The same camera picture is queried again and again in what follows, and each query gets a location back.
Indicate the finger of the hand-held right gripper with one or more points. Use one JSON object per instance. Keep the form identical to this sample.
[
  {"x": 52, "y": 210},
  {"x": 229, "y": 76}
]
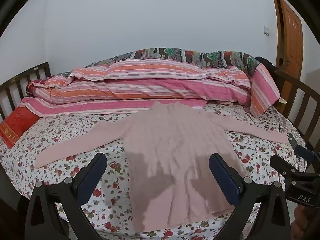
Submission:
[
  {"x": 282, "y": 165},
  {"x": 306, "y": 153}
]

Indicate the red embroidered pillow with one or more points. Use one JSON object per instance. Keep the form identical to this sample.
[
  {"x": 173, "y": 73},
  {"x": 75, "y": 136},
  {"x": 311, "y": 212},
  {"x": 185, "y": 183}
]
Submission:
[{"x": 17, "y": 125}]

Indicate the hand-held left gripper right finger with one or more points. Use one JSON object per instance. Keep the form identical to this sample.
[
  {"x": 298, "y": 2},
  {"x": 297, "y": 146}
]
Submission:
[{"x": 225, "y": 180}]

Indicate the dark floral patchwork quilt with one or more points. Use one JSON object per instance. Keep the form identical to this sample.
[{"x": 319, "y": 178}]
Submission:
[{"x": 175, "y": 53}]

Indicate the white floral bed sheet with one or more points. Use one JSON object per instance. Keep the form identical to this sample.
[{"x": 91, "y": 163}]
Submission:
[{"x": 75, "y": 130}]

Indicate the dark wooden headboard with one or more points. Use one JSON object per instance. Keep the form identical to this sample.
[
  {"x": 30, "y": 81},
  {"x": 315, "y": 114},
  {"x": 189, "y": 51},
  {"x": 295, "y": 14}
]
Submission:
[{"x": 25, "y": 71}]

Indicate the dark wooden footboard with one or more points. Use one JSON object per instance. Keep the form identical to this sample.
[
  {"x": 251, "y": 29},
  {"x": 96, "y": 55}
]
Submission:
[{"x": 300, "y": 85}]

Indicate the pink knitted sweater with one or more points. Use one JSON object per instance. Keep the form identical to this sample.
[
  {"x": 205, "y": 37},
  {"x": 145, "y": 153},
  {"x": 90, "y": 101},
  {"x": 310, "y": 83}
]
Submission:
[{"x": 175, "y": 142}]

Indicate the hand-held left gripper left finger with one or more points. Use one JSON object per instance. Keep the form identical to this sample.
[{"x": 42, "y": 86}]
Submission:
[{"x": 91, "y": 177}]

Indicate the brown wooden door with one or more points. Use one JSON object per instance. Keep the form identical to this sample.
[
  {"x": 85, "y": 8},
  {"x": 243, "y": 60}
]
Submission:
[{"x": 290, "y": 42}]

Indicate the dark cloth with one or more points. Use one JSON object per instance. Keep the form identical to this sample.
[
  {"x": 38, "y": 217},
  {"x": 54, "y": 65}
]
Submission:
[{"x": 266, "y": 63}]

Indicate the person's right hand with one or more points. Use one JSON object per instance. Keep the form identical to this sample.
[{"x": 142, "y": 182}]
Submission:
[{"x": 307, "y": 222}]

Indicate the pink orange striped quilt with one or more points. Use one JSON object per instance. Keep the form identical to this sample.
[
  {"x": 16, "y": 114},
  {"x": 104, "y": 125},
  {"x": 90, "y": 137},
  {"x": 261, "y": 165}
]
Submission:
[{"x": 150, "y": 80}]

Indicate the white wall switch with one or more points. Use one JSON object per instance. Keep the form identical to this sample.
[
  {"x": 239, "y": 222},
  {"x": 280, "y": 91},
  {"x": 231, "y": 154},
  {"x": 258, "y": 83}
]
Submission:
[{"x": 266, "y": 30}]

